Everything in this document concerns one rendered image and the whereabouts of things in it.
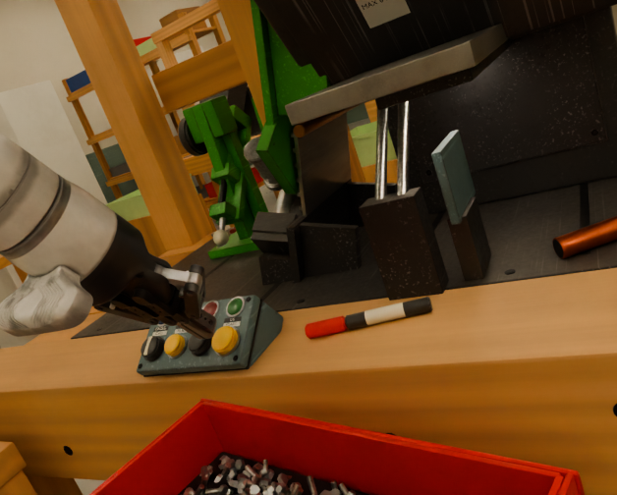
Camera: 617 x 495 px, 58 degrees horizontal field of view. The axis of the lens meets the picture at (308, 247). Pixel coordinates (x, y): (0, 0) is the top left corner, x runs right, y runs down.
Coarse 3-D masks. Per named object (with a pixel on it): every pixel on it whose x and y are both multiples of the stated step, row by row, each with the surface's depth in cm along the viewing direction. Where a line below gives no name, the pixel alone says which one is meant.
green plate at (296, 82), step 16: (256, 16) 64; (256, 32) 65; (272, 32) 65; (256, 48) 65; (272, 48) 66; (272, 64) 67; (288, 64) 66; (272, 80) 67; (288, 80) 67; (304, 80) 66; (320, 80) 65; (272, 96) 68; (288, 96) 68; (304, 96) 67; (272, 112) 68; (288, 128) 72
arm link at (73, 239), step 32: (64, 192) 39; (64, 224) 39; (96, 224) 41; (32, 256) 39; (64, 256) 40; (96, 256) 41; (32, 288) 40; (64, 288) 38; (0, 320) 40; (32, 320) 38; (64, 320) 37
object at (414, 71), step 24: (432, 48) 55; (456, 48) 40; (480, 48) 43; (504, 48) 60; (384, 72) 43; (408, 72) 42; (432, 72) 42; (456, 72) 41; (480, 72) 46; (312, 96) 46; (336, 96) 45; (360, 96) 45; (384, 96) 46; (408, 96) 45; (312, 120) 50
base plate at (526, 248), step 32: (544, 192) 75; (576, 192) 71; (608, 192) 67; (512, 224) 68; (544, 224) 65; (576, 224) 62; (192, 256) 112; (224, 256) 103; (256, 256) 95; (448, 256) 65; (512, 256) 59; (544, 256) 57; (576, 256) 54; (608, 256) 52; (224, 288) 85; (256, 288) 79; (288, 288) 75; (320, 288) 70; (352, 288) 67; (384, 288) 63; (448, 288) 58; (96, 320) 92; (128, 320) 86
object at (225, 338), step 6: (222, 330) 57; (228, 330) 57; (234, 330) 57; (216, 336) 57; (222, 336) 56; (228, 336) 56; (234, 336) 56; (216, 342) 56; (222, 342) 56; (228, 342) 56; (234, 342) 56; (216, 348) 56; (222, 348) 56; (228, 348) 56; (222, 354) 56
